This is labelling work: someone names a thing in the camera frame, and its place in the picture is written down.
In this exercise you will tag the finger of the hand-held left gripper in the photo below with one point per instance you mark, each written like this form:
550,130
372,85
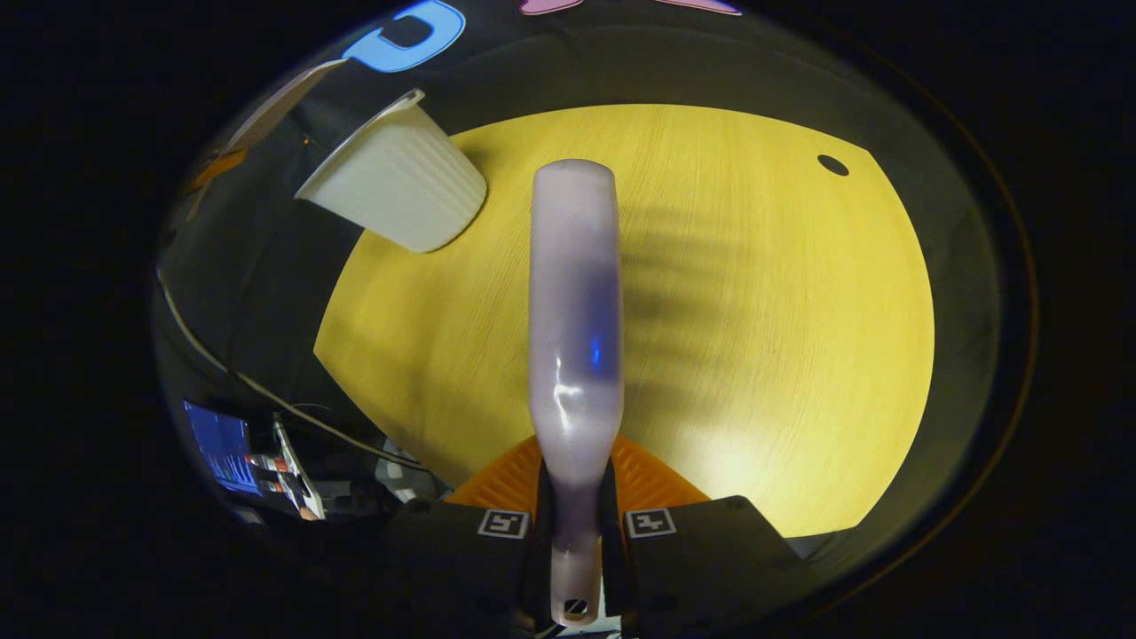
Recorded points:
213,170

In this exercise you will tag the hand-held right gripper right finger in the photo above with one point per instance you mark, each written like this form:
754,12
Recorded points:
701,559

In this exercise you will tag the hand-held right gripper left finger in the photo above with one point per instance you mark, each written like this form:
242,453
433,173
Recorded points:
453,559

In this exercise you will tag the pale purple plastic dustpan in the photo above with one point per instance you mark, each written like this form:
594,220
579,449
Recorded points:
284,102

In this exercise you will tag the white plastic garbage bin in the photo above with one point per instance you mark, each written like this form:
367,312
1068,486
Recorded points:
399,186

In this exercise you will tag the small broom with black bristles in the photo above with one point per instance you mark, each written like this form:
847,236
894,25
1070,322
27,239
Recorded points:
577,311

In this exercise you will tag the yellow wooden desktop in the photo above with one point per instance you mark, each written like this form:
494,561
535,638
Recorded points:
754,355

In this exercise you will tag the white and red device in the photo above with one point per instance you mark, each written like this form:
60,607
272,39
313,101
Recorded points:
288,470

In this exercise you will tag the laptop screen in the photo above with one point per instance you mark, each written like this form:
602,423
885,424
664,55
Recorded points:
222,448

